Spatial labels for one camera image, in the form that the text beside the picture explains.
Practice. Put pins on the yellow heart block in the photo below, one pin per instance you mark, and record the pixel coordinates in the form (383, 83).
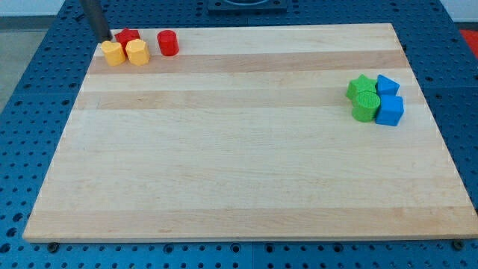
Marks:
(113, 52)

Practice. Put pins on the light wooden board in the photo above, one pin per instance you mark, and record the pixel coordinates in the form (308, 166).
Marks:
(247, 135)

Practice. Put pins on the red cylinder block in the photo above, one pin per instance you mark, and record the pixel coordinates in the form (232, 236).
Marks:
(168, 42)

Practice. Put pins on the green cylinder block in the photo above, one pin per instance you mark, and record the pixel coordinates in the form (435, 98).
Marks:
(365, 106)

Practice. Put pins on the green star block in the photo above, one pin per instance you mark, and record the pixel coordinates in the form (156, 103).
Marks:
(360, 85)

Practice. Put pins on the yellow hexagon block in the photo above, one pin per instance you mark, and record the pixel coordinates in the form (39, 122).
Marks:
(138, 52)

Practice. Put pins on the red star block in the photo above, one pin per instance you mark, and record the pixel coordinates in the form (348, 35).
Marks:
(126, 35)

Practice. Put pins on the blue triangle block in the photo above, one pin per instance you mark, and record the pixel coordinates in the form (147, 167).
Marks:
(386, 86)

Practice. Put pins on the blue cube block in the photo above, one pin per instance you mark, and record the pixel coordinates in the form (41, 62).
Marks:
(390, 111)

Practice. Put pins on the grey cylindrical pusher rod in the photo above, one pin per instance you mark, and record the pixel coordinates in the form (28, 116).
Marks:
(96, 18)

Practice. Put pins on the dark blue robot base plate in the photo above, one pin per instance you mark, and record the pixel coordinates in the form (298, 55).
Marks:
(223, 6)

